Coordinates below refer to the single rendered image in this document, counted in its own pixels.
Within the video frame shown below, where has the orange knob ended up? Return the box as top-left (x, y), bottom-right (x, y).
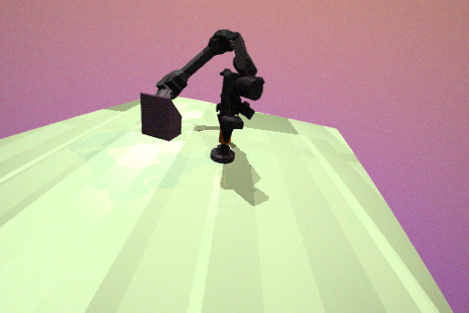
top-left (218, 127), bottom-right (232, 144)

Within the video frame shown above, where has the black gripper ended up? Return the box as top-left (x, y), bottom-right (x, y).
top-left (216, 92), bottom-right (244, 143)

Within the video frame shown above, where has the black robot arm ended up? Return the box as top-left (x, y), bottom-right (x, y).
top-left (155, 29), bottom-right (264, 120)

